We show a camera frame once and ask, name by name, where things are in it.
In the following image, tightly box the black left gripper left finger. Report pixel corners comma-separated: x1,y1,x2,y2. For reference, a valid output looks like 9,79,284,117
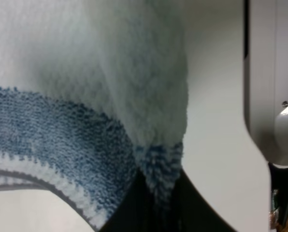
101,171,158,232

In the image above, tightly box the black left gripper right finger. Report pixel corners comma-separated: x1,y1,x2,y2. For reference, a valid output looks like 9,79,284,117
168,170,235,232

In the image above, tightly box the blue white striped towel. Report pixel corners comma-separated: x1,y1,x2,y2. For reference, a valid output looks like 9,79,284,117
0,0,188,232

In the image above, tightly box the white robot body housing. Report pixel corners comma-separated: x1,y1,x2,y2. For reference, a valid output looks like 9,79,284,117
244,0,288,166

